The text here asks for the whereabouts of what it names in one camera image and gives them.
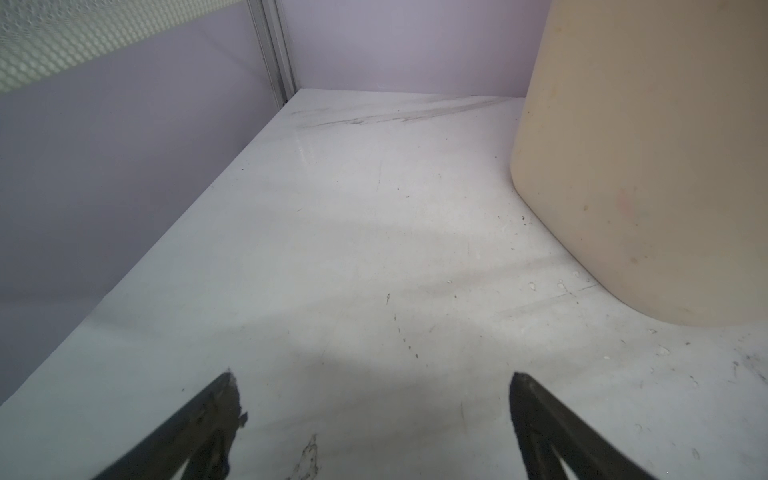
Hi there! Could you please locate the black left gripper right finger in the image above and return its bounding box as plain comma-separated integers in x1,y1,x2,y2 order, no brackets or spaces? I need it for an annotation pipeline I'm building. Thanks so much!
509,372,654,480

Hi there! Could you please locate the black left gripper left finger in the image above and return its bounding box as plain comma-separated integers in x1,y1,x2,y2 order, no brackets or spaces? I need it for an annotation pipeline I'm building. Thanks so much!
96,371,248,479

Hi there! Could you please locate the yellow lined trash bin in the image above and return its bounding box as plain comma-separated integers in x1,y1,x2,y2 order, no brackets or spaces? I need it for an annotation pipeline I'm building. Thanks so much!
510,1,767,327

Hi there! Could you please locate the aluminium left corner post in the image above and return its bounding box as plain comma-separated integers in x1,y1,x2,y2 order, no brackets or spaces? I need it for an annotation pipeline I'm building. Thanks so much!
246,0,299,109

